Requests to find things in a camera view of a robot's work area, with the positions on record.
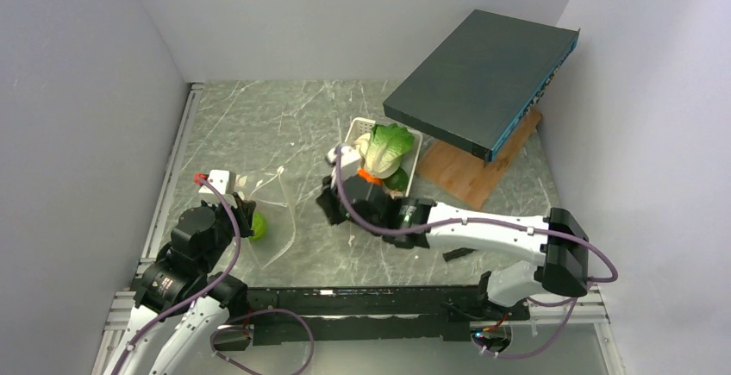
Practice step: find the black hammer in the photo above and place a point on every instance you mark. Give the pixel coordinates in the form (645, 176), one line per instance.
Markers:
(457, 254)

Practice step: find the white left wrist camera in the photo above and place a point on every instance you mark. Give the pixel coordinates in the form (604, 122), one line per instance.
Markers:
(222, 181)

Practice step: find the white garlic cluster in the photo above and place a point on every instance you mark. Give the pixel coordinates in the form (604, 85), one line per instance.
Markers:
(362, 143)

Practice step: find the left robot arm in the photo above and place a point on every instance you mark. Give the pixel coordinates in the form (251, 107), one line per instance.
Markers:
(180, 299)

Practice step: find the light green round fruit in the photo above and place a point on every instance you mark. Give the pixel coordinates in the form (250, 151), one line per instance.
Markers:
(259, 227)

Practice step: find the white perforated plastic basket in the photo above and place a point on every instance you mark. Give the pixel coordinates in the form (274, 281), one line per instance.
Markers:
(361, 125)

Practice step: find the dark network switch box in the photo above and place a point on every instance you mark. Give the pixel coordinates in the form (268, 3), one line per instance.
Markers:
(477, 86)

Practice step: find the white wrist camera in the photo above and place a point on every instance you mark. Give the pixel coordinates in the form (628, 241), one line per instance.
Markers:
(350, 162)
(222, 181)

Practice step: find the dark green avocado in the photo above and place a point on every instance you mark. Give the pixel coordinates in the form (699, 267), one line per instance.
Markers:
(398, 181)

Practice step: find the orange tangerine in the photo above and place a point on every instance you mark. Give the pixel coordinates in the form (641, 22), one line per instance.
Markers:
(369, 178)

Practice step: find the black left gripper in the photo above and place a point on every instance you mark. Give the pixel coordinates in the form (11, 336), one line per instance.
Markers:
(246, 209)

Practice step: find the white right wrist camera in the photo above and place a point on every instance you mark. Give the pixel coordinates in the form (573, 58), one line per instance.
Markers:
(350, 162)

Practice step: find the aluminium frame profile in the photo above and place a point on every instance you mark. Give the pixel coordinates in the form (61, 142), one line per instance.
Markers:
(123, 301)

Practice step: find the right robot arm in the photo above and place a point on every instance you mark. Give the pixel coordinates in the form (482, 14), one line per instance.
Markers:
(552, 250)

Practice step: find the green white cabbage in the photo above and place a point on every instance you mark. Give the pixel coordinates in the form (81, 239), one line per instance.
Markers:
(386, 148)

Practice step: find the wooden cutting board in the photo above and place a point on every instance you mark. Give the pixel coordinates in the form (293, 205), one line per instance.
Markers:
(467, 177)

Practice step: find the polka dot zip top bag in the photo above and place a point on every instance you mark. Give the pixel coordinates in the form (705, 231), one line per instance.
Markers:
(270, 191)

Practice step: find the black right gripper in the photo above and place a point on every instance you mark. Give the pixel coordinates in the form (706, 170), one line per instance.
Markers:
(328, 198)

